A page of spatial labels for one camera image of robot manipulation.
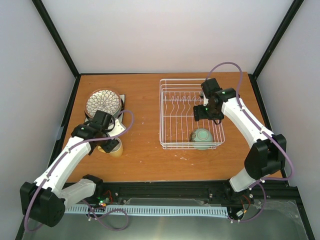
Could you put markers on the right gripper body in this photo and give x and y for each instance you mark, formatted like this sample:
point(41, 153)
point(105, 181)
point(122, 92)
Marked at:
point(208, 113)

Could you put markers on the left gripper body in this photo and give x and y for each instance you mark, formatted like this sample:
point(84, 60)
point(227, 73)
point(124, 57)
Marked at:
point(107, 147)

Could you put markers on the white wire dish rack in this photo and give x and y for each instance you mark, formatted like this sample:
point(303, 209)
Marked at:
point(177, 97)

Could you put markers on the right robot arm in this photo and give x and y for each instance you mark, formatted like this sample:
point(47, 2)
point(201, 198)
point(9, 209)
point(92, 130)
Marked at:
point(267, 154)

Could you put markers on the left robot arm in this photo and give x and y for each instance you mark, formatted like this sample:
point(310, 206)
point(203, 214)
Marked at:
point(46, 199)

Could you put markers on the yellow ceramic mug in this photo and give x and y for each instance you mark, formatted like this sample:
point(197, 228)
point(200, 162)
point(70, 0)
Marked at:
point(117, 151)

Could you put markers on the floral patterned plate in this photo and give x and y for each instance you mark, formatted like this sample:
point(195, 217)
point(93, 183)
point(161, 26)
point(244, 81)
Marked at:
point(100, 101)

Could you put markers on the square black-rimmed plate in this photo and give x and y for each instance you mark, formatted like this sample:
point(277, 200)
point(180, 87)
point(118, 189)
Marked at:
point(120, 117)

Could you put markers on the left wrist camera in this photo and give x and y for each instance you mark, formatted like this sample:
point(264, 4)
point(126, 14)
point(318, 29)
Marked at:
point(117, 130)

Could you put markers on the light blue cable duct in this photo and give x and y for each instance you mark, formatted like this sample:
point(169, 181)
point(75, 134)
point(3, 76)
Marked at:
point(164, 211)

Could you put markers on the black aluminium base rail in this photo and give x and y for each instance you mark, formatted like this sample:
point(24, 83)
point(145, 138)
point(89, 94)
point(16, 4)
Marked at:
point(214, 192)

